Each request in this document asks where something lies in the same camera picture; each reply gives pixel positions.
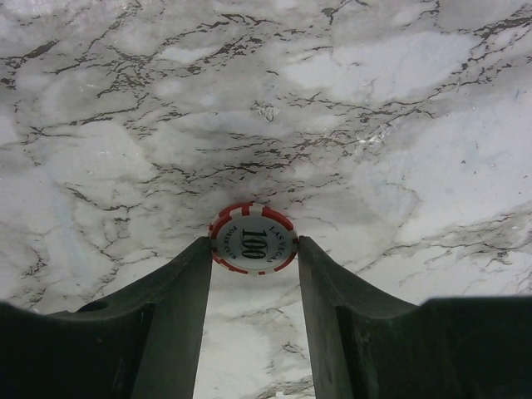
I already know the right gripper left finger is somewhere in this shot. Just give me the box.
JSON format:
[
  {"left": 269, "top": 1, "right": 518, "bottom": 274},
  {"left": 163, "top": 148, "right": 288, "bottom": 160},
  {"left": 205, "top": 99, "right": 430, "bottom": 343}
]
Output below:
[{"left": 1, "top": 237, "right": 212, "bottom": 398}]

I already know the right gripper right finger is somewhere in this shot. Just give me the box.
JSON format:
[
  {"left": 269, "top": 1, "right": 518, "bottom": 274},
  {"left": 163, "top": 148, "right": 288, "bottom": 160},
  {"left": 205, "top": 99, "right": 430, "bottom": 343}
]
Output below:
[{"left": 298, "top": 237, "right": 531, "bottom": 398}]

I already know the white red chip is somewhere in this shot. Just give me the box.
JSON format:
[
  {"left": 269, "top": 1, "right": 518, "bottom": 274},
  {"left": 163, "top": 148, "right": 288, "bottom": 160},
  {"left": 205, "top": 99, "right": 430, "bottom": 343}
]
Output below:
[{"left": 208, "top": 202, "right": 298, "bottom": 276}]

